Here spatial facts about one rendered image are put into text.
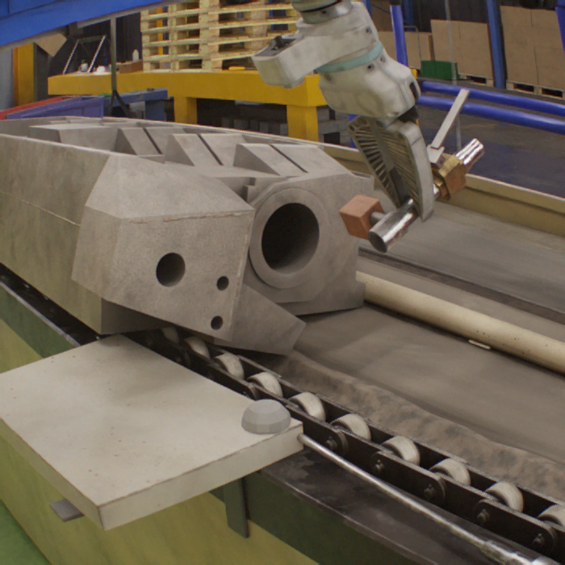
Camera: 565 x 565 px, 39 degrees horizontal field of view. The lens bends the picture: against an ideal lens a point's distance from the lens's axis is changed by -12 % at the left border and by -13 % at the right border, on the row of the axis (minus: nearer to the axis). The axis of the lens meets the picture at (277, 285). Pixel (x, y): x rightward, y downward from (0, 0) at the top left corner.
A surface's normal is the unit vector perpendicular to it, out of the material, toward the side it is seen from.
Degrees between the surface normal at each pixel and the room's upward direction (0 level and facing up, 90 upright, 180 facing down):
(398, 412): 51
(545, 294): 0
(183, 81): 90
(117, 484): 0
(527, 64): 90
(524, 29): 90
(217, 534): 90
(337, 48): 103
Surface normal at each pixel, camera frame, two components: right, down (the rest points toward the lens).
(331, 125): 0.60, 0.23
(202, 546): -0.80, 0.24
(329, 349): -0.06, -0.94
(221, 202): 0.43, -0.63
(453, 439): -0.64, -0.41
